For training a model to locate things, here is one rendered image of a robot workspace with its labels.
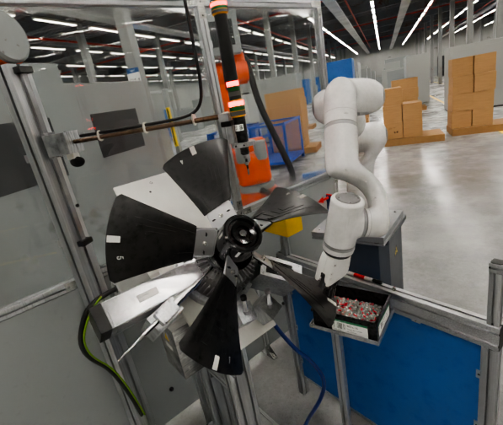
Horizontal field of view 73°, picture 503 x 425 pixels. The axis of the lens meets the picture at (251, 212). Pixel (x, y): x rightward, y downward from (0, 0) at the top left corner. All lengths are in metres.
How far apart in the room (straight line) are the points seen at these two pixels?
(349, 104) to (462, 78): 7.99
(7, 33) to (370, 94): 1.12
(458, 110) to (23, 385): 8.67
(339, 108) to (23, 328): 1.39
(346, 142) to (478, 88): 8.11
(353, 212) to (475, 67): 8.20
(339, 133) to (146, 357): 1.41
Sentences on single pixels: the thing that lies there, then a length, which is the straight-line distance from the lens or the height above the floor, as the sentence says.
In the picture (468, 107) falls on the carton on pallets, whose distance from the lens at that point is 9.02.
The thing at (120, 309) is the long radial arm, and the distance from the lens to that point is 0.99.
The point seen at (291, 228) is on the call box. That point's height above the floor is 1.01.
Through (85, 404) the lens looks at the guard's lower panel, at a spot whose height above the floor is 0.43.
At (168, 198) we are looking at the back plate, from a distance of 1.29.
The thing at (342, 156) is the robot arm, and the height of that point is 1.39.
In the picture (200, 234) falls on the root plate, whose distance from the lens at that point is 0.96.
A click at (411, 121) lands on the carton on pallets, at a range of 8.48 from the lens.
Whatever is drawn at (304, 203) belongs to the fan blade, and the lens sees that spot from 1.18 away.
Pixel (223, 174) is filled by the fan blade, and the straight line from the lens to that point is 1.07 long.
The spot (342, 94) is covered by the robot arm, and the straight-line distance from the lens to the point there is 0.99.
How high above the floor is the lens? 1.57
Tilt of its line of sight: 18 degrees down
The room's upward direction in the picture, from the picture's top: 11 degrees counter-clockwise
